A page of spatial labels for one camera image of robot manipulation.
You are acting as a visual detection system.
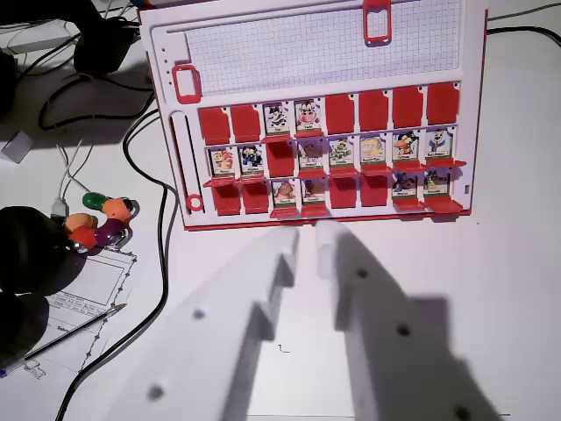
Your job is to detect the red board flap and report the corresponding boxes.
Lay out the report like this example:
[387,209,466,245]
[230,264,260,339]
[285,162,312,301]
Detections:
[202,175,241,189]

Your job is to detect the printed paper sheet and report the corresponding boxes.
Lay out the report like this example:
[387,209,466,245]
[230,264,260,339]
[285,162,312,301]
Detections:
[8,245,138,383]

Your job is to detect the pen with clear barrel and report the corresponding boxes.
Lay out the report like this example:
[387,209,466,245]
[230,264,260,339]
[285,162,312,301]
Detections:
[0,303,129,379]

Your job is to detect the colourful bulb toy cluster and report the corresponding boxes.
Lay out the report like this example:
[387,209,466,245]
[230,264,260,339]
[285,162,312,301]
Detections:
[62,190,139,256]

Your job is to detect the black round object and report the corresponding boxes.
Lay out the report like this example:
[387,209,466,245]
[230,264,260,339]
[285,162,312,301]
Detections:
[0,205,91,300]
[0,291,50,370]

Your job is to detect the small white block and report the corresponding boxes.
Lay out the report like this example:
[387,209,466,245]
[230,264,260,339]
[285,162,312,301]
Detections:
[0,131,36,165]

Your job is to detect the red and white game board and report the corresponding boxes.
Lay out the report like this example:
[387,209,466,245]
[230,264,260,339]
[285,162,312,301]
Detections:
[138,0,489,233]

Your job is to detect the black bulky device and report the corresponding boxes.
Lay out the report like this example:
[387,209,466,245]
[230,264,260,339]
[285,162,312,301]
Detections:
[69,0,142,76]

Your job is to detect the white power adapter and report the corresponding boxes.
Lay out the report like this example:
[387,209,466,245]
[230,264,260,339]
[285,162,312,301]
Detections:
[4,19,81,54]

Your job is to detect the long black cable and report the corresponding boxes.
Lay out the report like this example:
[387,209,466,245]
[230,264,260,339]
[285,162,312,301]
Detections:
[55,108,171,421]

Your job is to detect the looped black cable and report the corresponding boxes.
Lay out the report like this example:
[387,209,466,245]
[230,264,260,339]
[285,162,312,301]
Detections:
[39,72,155,132]

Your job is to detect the grey cable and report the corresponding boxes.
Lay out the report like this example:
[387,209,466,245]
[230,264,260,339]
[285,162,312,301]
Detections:
[487,2,561,23]

